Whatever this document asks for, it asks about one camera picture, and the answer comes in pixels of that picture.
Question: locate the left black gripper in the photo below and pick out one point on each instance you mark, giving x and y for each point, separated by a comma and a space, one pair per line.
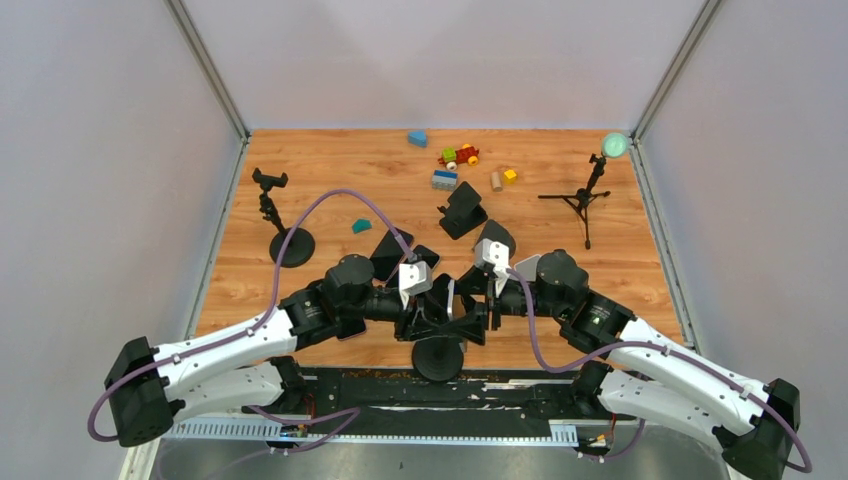
424, 323

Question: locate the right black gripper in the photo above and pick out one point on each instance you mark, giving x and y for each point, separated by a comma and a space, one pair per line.
476, 281

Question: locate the tall black round-base stand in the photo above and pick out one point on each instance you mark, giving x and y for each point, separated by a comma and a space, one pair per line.
439, 359

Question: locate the pink phone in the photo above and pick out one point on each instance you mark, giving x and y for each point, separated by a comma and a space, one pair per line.
386, 256

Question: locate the purple phone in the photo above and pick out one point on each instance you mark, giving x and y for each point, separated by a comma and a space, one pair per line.
350, 327

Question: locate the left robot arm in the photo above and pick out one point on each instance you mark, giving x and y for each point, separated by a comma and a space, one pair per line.
150, 388

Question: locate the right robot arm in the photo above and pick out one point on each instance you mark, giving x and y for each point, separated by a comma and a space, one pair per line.
630, 368

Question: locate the white phone stand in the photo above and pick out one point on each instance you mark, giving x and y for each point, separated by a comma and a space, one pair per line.
526, 268

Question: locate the grey round phone stand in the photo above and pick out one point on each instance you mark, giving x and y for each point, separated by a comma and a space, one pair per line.
492, 230

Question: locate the black folding phone stand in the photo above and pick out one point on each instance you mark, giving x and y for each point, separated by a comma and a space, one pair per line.
463, 213

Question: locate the wooden cylinder block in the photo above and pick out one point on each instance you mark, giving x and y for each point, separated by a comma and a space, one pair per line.
495, 182

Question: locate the blue white block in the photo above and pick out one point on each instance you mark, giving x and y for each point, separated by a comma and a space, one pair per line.
444, 180

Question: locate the yellow small block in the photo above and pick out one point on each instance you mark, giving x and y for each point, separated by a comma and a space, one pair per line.
509, 177

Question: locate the teal small block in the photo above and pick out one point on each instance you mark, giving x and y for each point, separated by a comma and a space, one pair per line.
361, 225

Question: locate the black mini tripod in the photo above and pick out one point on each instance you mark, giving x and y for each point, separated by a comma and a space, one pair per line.
585, 196

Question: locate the blue triangular block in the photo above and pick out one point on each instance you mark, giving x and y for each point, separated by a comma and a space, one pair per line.
418, 138

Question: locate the green ball on tripod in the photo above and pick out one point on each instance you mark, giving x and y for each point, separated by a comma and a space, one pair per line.
615, 145

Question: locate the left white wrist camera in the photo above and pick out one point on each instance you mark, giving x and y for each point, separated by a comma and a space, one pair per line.
414, 279

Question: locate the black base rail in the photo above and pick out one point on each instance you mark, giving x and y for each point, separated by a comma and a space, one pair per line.
397, 406

